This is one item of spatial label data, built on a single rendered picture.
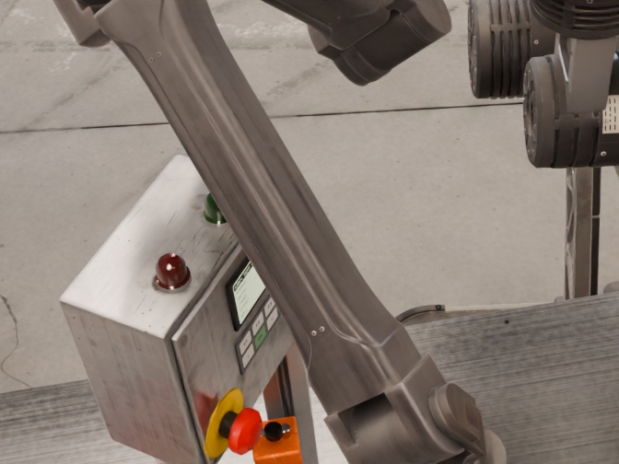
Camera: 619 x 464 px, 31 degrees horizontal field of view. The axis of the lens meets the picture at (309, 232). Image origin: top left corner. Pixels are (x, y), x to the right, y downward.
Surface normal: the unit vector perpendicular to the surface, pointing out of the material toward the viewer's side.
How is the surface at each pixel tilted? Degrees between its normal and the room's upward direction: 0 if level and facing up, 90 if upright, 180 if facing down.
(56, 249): 0
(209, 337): 90
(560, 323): 0
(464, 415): 54
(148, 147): 0
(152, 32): 60
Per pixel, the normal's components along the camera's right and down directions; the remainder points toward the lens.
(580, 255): -0.04, 0.37
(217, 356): 0.89, 0.28
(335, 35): 0.28, 0.89
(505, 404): -0.08, -0.68
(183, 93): -0.40, 0.25
